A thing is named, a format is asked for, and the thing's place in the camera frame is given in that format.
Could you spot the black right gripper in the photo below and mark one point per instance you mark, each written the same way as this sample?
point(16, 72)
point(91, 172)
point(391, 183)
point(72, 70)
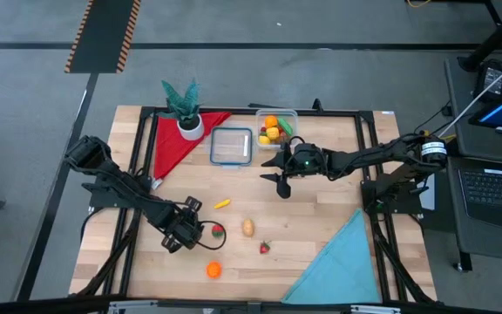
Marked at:
point(305, 161)

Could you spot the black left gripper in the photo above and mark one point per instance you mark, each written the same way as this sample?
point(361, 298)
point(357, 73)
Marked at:
point(183, 229)

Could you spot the brown toy kiwi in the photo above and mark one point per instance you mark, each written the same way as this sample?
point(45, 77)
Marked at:
point(285, 139)

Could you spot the yellow toy lemon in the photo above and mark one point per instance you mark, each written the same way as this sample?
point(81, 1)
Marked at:
point(263, 140)

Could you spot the small yellow toy banana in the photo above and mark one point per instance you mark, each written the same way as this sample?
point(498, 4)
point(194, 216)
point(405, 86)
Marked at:
point(222, 203)

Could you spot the green toy cucumber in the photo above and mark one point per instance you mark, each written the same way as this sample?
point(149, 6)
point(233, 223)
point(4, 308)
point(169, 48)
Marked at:
point(286, 127)

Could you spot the orange toy orange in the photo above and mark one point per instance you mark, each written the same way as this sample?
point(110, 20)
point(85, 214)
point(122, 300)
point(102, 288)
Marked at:
point(214, 270)
point(271, 121)

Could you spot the red toy strawberry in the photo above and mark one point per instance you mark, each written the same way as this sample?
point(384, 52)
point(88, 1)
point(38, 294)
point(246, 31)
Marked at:
point(264, 248)

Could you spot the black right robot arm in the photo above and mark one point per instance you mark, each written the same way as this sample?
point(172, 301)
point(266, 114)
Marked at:
point(364, 157)

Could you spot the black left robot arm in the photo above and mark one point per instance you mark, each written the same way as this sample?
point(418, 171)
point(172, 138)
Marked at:
point(120, 187)

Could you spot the clear plastic tupperware container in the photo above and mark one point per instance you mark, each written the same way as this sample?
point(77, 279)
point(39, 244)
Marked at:
point(259, 114)

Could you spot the red toy tomato green top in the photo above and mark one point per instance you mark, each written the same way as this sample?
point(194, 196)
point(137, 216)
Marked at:
point(218, 231)

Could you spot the clear lid with blue rim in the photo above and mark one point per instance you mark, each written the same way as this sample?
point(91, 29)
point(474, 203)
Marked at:
point(231, 146)

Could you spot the tan toy potato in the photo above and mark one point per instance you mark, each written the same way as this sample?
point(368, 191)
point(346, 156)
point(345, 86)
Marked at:
point(247, 227)

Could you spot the red cloth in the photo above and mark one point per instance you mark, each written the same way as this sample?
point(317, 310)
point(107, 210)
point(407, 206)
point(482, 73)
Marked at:
point(172, 148)

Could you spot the teal folded cloth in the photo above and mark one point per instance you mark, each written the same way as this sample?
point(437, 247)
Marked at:
point(342, 270)

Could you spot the artificial plant in white pot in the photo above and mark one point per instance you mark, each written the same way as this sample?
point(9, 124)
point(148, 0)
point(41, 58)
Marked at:
point(185, 104)

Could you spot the pale box beside table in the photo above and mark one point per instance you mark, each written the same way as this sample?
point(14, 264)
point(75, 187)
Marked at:
point(429, 202)

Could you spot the black crossbar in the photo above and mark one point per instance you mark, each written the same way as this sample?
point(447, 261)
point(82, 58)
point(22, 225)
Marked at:
point(37, 307)

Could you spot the black hazard-striped floor mat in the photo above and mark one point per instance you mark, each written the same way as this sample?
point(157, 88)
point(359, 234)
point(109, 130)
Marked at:
point(103, 35)

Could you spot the grey laptop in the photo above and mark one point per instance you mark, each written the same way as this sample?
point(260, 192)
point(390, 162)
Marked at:
point(495, 187)

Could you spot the black desk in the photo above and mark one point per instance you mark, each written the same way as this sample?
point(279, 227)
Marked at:
point(495, 244)

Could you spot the black power adapter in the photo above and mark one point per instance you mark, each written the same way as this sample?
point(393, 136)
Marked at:
point(490, 78)

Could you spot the black aluminium table frame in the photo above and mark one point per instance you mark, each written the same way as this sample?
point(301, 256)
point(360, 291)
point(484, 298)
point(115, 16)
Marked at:
point(361, 131)

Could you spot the silver bracket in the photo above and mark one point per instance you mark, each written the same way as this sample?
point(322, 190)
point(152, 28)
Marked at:
point(375, 309)
point(133, 307)

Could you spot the black diagonal post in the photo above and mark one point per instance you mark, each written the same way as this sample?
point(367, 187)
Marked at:
point(495, 41)

